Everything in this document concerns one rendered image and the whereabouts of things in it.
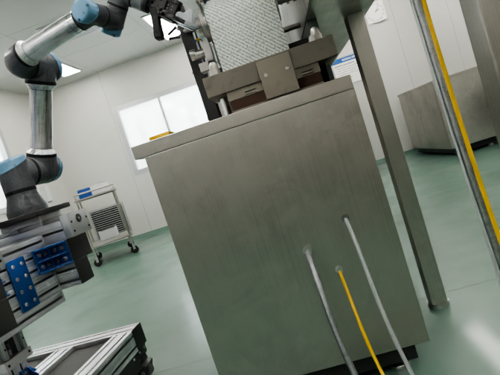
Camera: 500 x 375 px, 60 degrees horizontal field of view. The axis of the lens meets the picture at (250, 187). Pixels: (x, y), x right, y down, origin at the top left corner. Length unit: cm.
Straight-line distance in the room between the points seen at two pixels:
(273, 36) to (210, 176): 55
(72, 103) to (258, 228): 679
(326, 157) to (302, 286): 38
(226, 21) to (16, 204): 103
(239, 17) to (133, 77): 604
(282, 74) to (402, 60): 617
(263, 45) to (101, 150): 629
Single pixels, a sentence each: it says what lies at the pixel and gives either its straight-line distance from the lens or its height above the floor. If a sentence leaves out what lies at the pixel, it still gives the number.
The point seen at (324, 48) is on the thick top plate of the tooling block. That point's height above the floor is 100.
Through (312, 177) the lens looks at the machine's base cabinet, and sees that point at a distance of 125.
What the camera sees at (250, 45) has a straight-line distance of 154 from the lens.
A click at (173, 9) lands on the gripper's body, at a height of 134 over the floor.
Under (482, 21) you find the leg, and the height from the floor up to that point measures 86.
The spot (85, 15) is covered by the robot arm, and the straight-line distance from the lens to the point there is 161.
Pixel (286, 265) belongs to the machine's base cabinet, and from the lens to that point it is 129.
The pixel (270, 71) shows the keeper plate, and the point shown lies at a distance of 130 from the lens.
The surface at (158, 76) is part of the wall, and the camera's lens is 742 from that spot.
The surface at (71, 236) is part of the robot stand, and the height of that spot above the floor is 69.
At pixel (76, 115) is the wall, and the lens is 785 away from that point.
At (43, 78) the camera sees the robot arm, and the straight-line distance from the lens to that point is 193.
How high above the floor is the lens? 77
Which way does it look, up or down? 4 degrees down
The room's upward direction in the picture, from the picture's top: 18 degrees counter-clockwise
